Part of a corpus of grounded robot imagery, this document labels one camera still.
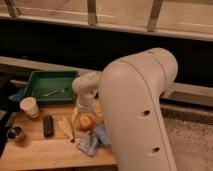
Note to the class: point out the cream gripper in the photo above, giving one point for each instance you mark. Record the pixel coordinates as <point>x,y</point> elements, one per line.
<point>96,118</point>

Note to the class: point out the yellow-red apple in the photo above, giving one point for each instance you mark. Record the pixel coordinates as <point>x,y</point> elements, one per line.
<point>85,122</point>

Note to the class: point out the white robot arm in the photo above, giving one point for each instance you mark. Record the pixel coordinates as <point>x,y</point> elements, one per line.
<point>129,89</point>

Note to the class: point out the yellow banana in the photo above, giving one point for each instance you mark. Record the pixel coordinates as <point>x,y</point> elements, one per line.
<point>66,128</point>

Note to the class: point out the blue cloth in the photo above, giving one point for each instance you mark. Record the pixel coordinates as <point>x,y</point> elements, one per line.
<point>94,139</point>

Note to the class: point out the metal fork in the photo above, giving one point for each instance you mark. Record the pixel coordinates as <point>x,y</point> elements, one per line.
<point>54,92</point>

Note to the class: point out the green plastic tray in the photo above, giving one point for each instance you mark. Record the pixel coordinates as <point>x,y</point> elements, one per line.
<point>41,82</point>

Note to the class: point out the black rectangular remote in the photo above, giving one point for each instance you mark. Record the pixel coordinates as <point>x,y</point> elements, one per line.
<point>48,129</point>

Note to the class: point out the white paper cup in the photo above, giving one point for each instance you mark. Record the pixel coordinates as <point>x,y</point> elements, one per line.
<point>30,107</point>

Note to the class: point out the blue object at left edge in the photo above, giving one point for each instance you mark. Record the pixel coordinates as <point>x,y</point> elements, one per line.
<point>17,96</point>

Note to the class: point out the small metal cup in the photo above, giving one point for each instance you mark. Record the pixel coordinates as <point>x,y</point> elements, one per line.
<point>16,134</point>

